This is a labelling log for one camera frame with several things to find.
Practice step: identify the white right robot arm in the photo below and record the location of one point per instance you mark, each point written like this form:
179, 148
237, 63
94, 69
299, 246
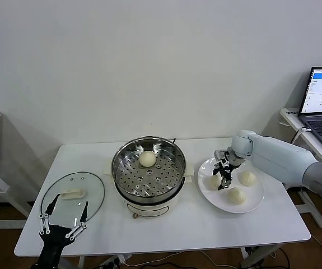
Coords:
275, 157

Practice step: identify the white laptop side table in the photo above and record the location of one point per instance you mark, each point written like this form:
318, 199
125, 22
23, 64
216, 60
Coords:
289, 117

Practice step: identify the white power strip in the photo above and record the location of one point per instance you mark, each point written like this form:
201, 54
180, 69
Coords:
113, 260

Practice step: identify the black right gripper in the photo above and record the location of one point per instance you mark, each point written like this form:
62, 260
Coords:
225, 168

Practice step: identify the white steamed baozi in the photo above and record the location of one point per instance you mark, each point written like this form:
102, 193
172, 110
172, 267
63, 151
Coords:
247, 178
235, 195
211, 183
147, 159

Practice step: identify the white table leg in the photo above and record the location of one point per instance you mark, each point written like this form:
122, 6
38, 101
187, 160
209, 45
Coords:
250, 260
82, 263

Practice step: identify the white electric cooker base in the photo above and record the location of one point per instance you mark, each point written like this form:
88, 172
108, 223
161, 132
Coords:
149, 208

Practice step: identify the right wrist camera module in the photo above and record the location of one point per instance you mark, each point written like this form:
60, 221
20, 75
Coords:
219, 154

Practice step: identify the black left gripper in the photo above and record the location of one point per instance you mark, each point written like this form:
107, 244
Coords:
55, 236

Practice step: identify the white round plate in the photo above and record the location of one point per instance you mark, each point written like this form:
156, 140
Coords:
219, 201

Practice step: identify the stainless steel steamer basket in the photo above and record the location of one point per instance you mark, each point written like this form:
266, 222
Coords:
127, 157

